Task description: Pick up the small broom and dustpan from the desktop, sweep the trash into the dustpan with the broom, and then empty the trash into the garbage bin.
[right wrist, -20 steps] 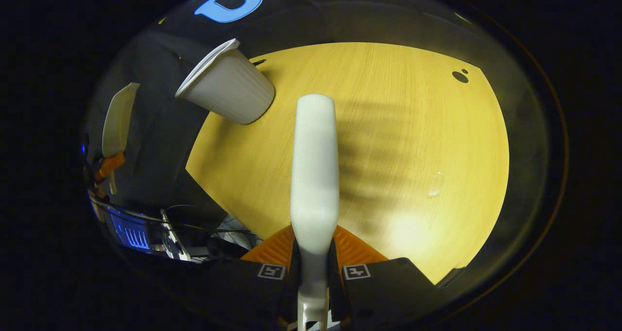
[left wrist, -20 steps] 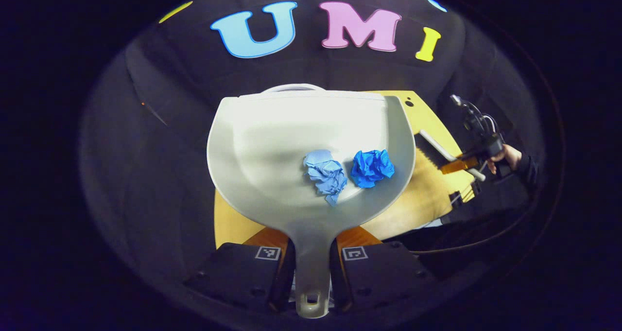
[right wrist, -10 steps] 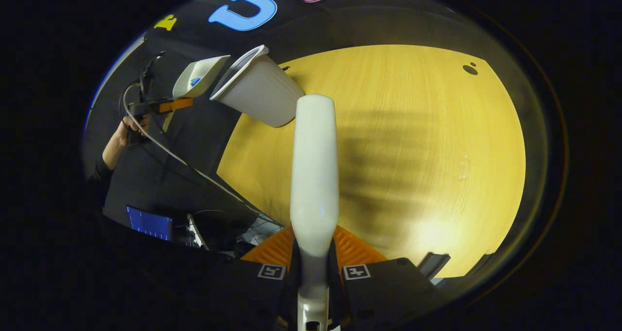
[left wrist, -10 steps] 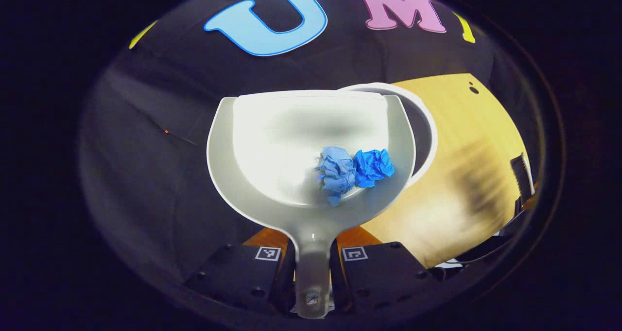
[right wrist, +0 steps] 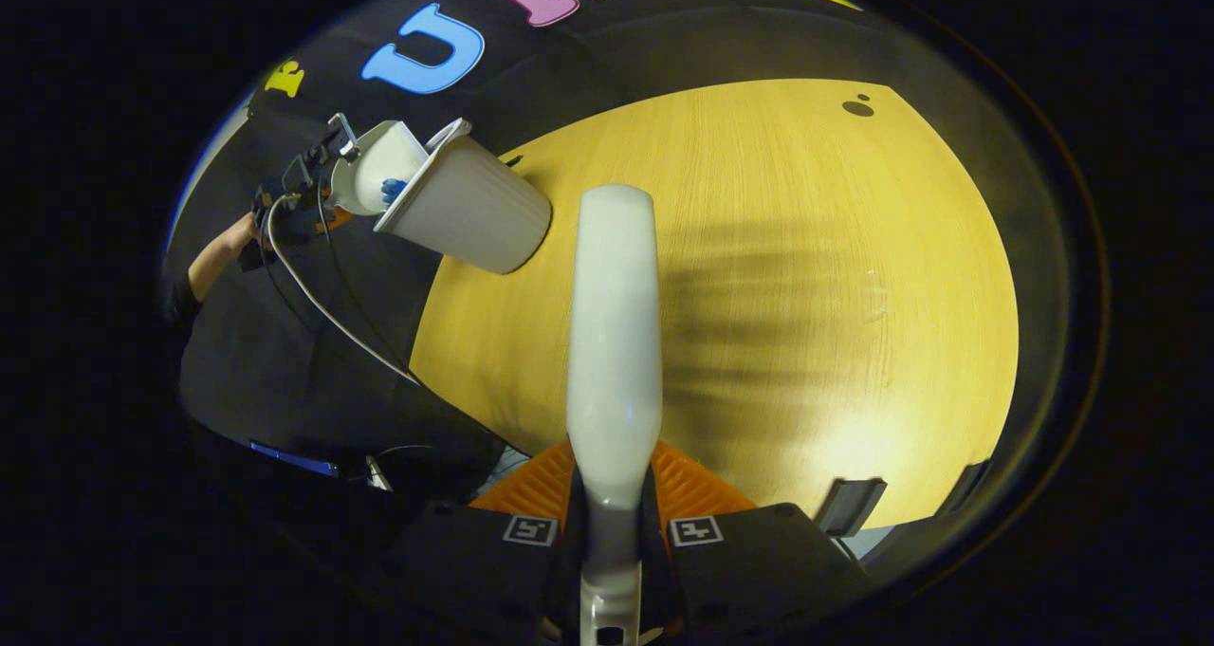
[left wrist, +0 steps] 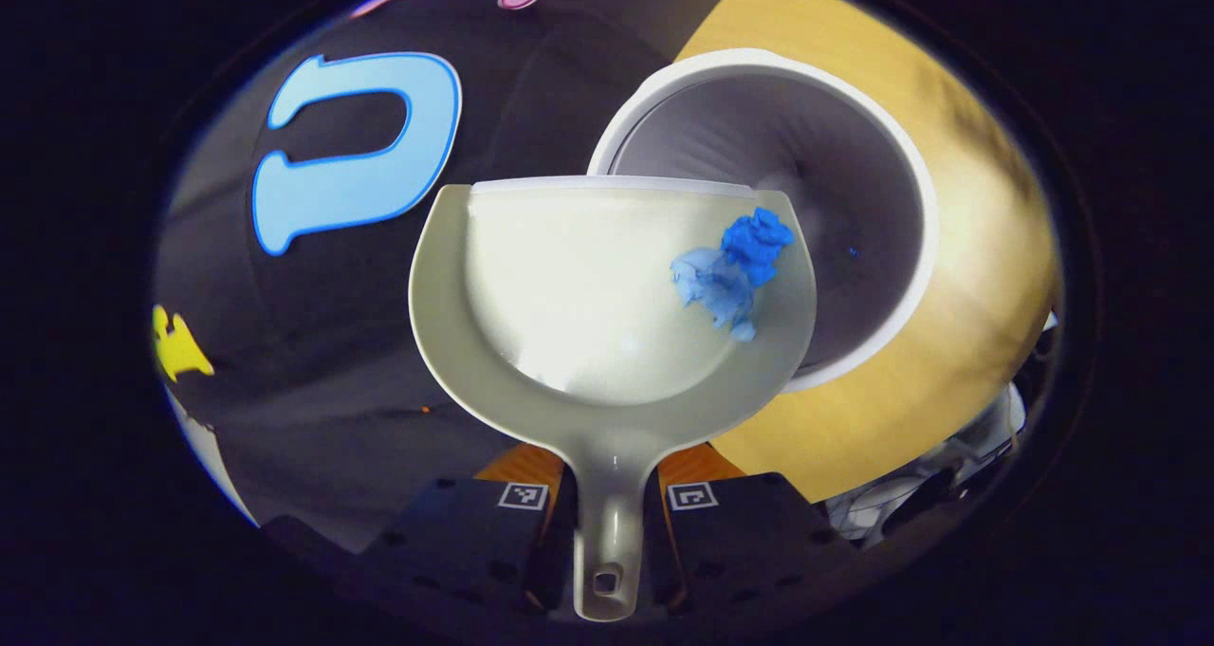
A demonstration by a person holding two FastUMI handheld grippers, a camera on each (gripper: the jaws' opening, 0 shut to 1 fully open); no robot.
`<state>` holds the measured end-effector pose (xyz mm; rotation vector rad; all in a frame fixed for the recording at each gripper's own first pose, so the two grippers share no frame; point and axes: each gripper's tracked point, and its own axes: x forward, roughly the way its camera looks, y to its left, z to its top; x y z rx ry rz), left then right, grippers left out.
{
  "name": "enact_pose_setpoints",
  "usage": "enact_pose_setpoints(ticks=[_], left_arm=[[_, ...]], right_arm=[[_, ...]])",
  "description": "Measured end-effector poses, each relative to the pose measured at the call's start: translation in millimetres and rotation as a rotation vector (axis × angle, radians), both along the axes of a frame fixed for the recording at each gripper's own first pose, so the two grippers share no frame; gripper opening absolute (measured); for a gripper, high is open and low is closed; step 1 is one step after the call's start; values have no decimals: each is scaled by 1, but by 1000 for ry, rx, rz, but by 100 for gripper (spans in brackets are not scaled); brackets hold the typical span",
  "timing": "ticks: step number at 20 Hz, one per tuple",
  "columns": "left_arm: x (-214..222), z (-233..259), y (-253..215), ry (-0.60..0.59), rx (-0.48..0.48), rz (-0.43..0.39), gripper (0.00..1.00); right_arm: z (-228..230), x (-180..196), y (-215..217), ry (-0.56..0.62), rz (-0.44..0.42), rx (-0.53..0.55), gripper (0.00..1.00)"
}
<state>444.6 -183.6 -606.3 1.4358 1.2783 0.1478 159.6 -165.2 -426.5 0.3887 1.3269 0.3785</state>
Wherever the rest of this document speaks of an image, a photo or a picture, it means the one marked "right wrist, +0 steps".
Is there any white cable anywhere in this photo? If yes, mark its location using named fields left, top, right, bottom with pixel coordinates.
left=267, top=194, right=424, bottom=389

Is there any white ribbed garbage bin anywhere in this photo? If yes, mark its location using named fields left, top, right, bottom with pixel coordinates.
left=374, top=119, right=554, bottom=276

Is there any grey plastic dustpan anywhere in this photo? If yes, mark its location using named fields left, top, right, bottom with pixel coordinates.
left=329, top=120, right=431, bottom=217

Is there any wooden desktop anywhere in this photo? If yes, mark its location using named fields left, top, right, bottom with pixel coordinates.
left=409, top=79, right=1021, bottom=535

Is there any person's dark clothing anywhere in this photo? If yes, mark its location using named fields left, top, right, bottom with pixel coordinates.
left=169, top=238, right=508, bottom=507

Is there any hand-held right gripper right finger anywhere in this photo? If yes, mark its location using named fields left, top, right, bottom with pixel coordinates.
left=649, top=439, right=872, bottom=633

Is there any black cable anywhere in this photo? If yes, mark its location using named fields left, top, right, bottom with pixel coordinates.
left=315, top=183, right=411, bottom=374

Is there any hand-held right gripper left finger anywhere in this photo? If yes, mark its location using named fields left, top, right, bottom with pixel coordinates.
left=394, top=439, right=581, bottom=646

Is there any small grey broom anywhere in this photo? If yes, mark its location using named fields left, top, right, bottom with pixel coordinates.
left=565, top=184, right=663, bottom=646

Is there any dark bracket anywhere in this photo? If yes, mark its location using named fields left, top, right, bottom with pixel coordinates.
left=937, top=458, right=993, bottom=516
left=814, top=477, right=889, bottom=539

